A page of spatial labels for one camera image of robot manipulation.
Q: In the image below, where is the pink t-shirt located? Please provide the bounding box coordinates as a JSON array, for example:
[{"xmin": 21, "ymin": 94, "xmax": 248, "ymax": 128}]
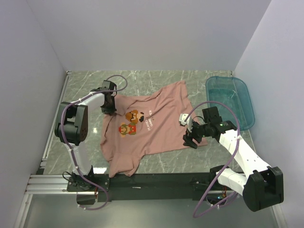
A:
[{"xmin": 99, "ymin": 80, "xmax": 209, "ymax": 178}]

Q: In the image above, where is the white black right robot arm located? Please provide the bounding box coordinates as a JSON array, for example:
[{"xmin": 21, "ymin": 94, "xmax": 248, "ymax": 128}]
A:
[{"xmin": 179, "ymin": 107, "xmax": 284, "ymax": 212}]

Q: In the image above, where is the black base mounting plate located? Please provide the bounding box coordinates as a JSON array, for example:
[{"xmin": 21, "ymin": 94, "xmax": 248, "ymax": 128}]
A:
[{"xmin": 66, "ymin": 172, "xmax": 238, "ymax": 205}]

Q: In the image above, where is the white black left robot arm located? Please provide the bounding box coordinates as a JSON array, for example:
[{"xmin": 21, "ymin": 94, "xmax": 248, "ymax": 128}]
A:
[{"xmin": 54, "ymin": 80, "xmax": 117, "ymax": 191}]

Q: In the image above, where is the aluminium front frame rail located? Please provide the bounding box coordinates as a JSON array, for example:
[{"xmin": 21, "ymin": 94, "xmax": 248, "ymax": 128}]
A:
[{"xmin": 25, "ymin": 174, "xmax": 72, "ymax": 194}]

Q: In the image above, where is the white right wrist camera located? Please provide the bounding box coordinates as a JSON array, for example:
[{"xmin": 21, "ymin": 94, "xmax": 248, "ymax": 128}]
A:
[{"xmin": 179, "ymin": 114, "xmax": 193, "ymax": 132}]

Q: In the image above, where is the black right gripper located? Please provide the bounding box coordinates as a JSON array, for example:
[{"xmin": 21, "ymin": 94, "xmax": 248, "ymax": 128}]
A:
[{"xmin": 183, "ymin": 120, "xmax": 211, "ymax": 149}]

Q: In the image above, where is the teal translucent plastic basin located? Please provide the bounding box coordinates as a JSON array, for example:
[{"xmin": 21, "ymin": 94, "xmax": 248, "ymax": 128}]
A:
[{"xmin": 205, "ymin": 76, "xmax": 255, "ymax": 131}]

